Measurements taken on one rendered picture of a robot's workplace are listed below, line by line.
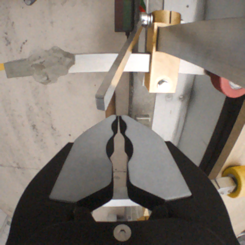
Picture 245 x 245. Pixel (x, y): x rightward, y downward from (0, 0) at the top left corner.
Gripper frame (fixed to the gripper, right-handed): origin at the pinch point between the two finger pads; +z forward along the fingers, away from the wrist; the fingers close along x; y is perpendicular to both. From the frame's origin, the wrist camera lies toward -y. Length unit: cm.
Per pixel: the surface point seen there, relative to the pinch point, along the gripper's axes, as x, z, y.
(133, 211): 7, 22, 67
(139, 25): 2.9, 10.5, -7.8
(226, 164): 27.7, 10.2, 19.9
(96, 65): -3.5, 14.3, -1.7
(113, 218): -9, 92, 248
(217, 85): 16.9, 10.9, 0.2
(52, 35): -46, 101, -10
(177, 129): 25, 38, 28
